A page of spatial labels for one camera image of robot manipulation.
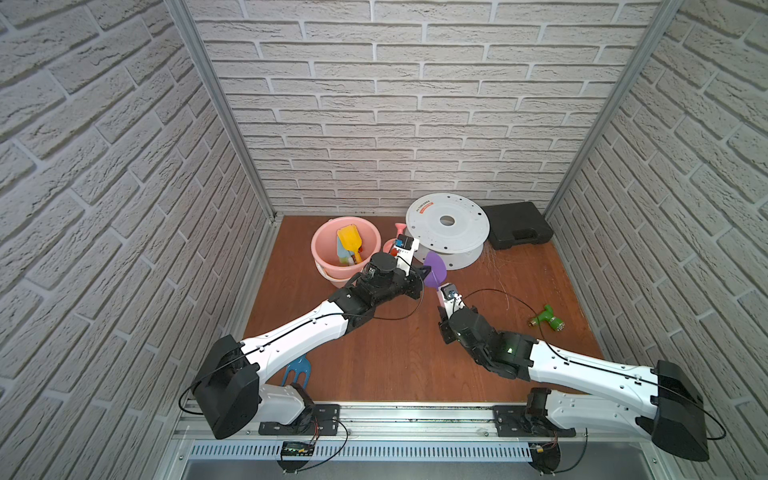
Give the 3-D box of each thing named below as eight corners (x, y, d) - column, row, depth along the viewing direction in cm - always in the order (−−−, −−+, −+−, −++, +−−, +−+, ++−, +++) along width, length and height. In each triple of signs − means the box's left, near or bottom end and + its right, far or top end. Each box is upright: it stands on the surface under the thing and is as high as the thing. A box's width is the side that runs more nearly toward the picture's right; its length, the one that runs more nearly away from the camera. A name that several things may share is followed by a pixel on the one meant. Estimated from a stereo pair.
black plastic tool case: (491, 248, 112) (496, 238, 107) (481, 211, 125) (485, 201, 120) (549, 249, 112) (555, 239, 107) (533, 211, 125) (538, 201, 120)
